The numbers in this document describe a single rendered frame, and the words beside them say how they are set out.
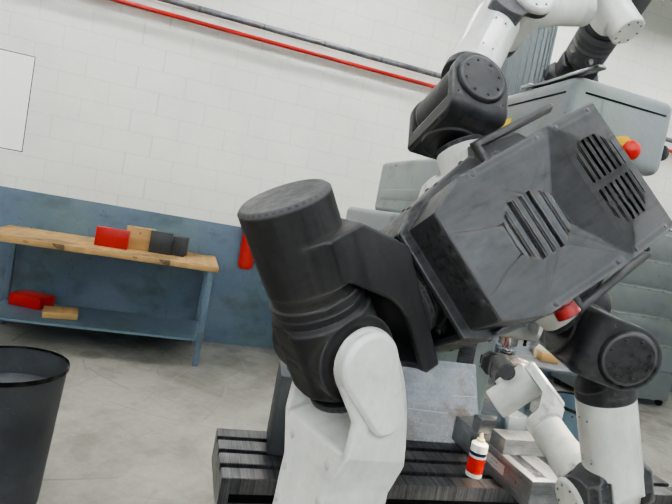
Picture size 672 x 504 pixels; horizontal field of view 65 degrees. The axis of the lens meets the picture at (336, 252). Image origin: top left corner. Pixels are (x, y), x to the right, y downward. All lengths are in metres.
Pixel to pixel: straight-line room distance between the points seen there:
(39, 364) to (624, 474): 2.52
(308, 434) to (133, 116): 4.84
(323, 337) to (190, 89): 4.89
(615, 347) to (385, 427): 0.36
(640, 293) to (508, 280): 6.10
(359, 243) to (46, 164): 5.00
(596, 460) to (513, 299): 0.40
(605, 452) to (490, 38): 0.69
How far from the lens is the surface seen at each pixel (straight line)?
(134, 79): 5.45
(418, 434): 1.69
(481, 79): 0.86
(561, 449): 1.11
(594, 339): 0.85
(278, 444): 1.29
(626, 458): 0.98
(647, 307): 6.85
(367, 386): 0.63
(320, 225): 0.57
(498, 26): 1.03
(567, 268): 0.70
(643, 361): 0.87
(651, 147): 1.32
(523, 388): 1.19
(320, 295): 0.59
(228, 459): 1.26
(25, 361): 2.95
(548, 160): 0.72
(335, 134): 5.56
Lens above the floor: 1.53
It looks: 4 degrees down
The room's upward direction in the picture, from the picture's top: 11 degrees clockwise
